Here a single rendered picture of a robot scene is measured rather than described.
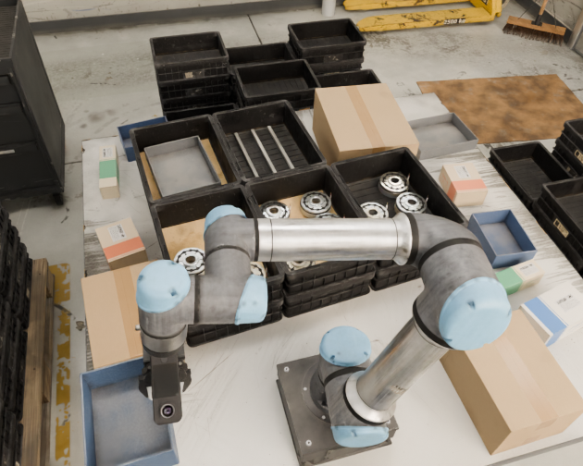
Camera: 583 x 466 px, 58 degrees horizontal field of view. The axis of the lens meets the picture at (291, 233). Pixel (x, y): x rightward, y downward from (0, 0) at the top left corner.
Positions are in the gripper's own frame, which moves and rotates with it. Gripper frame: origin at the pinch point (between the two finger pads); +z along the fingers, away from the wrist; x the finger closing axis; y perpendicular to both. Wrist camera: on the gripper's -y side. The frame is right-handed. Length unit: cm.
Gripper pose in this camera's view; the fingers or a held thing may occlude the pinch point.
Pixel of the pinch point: (165, 401)
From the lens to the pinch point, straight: 107.2
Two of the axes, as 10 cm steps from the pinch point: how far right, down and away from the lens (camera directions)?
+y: -2.4, -7.3, 6.5
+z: -1.6, 6.8, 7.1
